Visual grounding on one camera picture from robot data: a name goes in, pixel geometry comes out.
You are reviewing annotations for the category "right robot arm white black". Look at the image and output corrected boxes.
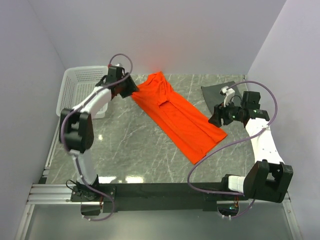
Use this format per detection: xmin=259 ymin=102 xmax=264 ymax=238
xmin=209 ymin=86 xmax=294 ymax=203

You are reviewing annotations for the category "white perforated plastic basket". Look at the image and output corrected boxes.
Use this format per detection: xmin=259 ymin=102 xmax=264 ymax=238
xmin=56 ymin=65 xmax=112 ymax=119

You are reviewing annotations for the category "aluminium rail frame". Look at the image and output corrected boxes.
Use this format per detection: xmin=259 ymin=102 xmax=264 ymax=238
xmin=14 ymin=74 xmax=301 ymax=240

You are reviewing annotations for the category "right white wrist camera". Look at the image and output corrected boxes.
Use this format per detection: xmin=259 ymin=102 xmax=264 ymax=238
xmin=220 ymin=86 xmax=235 ymax=107

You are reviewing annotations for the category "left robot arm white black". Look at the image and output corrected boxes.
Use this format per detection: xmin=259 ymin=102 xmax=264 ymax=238
xmin=59 ymin=64 xmax=138 ymax=201

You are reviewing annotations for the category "black base crossbar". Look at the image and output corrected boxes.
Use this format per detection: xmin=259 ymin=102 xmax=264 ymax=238
xmin=69 ymin=182 xmax=250 ymax=214

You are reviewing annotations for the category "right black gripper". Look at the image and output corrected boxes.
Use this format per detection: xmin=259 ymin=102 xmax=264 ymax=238
xmin=208 ymin=97 xmax=245 ymax=128

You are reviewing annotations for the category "orange t shirt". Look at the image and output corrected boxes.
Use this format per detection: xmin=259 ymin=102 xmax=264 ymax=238
xmin=132 ymin=71 xmax=228 ymax=164

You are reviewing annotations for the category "folded dark grey t shirt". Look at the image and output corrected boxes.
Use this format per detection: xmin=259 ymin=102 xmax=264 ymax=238
xmin=201 ymin=81 xmax=235 ymax=114

